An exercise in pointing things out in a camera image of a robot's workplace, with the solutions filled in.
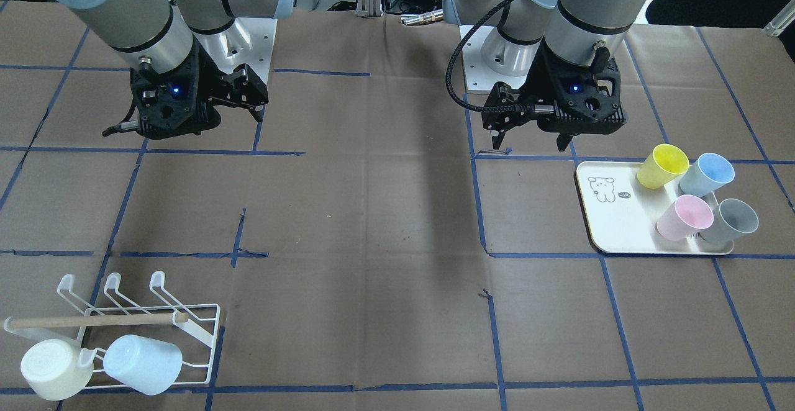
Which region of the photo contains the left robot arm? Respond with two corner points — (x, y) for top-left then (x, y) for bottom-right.
(441, 0), (646, 151)

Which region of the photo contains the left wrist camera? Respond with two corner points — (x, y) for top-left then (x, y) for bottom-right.
(538, 56), (627, 135)

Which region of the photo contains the pink cup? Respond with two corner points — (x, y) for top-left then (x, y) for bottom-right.
(655, 195), (714, 242)

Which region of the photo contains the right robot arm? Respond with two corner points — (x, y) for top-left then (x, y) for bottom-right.
(56, 0), (293, 139)

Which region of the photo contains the yellow cup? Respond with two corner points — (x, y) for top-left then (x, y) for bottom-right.
(636, 144), (690, 189)

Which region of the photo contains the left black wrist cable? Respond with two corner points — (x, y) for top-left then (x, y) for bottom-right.
(445, 0), (572, 112)

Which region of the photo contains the grey cup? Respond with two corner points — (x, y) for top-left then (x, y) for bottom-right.
(699, 198), (759, 246)

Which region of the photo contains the white wire cup rack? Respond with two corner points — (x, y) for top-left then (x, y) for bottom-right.
(3, 271), (221, 387)

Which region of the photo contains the pale green cup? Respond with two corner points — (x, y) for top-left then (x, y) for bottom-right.
(20, 338), (96, 402)

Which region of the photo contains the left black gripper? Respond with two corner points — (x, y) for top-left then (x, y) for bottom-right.
(481, 42), (607, 153)

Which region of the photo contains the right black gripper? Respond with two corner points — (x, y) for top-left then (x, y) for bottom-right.
(181, 38), (269, 123)

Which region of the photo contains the cream plastic tray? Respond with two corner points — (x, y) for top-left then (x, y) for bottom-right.
(575, 160), (734, 256)

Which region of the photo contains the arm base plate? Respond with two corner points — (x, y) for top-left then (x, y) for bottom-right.
(196, 18), (278, 84)
(461, 26), (540, 94)

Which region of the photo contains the light blue cup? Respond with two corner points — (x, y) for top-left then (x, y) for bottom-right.
(679, 153), (735, 197)
(103, 335), (183, 395)

